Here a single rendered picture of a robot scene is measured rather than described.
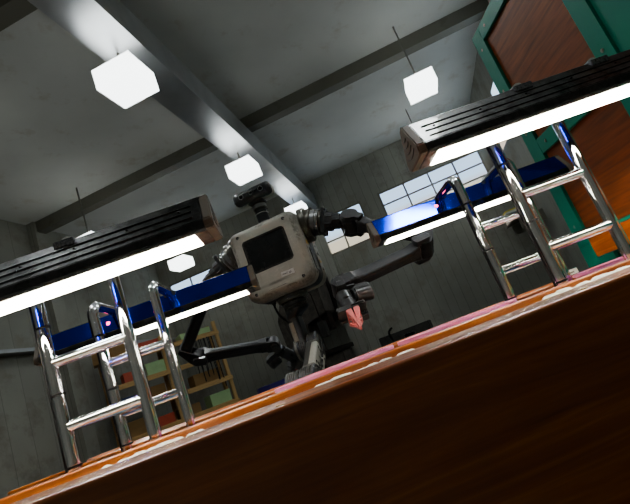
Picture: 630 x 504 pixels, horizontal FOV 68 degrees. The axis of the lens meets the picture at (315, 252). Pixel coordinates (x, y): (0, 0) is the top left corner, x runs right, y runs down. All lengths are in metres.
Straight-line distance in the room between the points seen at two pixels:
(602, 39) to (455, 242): 9.69
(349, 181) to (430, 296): 3.39
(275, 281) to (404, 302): 9.13
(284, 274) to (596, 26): 1.36
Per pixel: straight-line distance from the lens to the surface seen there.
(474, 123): 0.84
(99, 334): 1.24
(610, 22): 1.63
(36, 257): 0.87
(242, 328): 11.99
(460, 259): 11.11
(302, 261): 1.98
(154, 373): 9.48
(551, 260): 1.02
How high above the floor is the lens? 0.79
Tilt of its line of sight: 13 degrees up
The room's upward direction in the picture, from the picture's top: 21 degrees counter-clockwise
